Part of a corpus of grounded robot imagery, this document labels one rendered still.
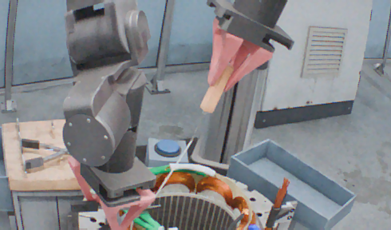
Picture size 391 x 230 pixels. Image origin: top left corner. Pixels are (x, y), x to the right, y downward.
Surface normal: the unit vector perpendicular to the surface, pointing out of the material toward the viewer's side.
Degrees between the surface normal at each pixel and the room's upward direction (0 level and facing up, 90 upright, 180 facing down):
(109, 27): 79
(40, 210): 90
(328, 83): 90
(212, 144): 90
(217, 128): 90
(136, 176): 2
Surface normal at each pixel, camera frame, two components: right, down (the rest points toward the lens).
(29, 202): 0.34, 0.51
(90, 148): -0.21, 0.45
